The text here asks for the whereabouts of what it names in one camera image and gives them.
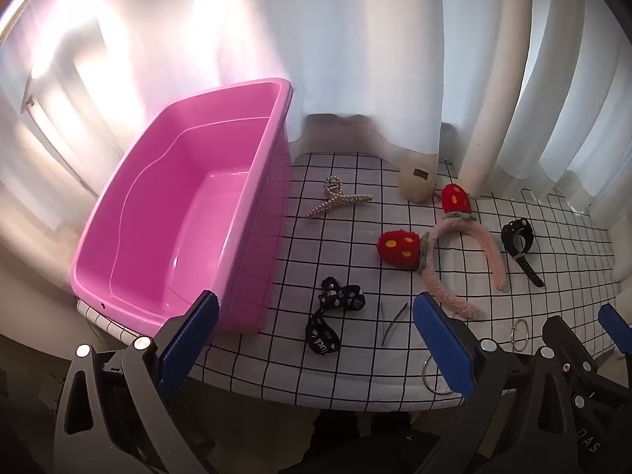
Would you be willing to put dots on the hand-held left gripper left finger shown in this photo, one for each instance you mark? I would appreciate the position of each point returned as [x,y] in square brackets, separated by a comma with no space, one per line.
[190,343]

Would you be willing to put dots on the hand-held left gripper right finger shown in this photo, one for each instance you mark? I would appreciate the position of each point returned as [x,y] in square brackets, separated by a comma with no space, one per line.
[444,345]

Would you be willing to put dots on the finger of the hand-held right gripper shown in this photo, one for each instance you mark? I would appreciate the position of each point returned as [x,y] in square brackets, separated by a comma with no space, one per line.
[614,323]
[563,338]

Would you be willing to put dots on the pink fuzzy strawberry headband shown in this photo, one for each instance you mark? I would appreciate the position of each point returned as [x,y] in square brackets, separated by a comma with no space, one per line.
[444,286]

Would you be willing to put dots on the black dotted bow hair clip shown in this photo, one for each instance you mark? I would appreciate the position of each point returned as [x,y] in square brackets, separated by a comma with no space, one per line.
[323,328]

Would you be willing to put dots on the pink plastic tub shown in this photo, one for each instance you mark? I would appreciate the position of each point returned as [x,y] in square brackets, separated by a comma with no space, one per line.
[197,207]

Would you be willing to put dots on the white checked tablecloth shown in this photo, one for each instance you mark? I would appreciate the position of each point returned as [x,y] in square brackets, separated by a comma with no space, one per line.
[345,256]

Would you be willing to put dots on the beige plush pouch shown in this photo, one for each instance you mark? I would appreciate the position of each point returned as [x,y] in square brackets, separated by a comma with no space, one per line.
[416,182]

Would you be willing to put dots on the pearl hair claw clip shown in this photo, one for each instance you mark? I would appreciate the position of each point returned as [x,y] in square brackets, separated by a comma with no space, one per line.
[335,197]

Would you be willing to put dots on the cream curtain panel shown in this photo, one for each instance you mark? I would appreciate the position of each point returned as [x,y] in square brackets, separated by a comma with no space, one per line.
[493,84]

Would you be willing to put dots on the white sheer curtain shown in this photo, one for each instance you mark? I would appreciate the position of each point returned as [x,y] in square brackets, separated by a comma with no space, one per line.
[345,34]

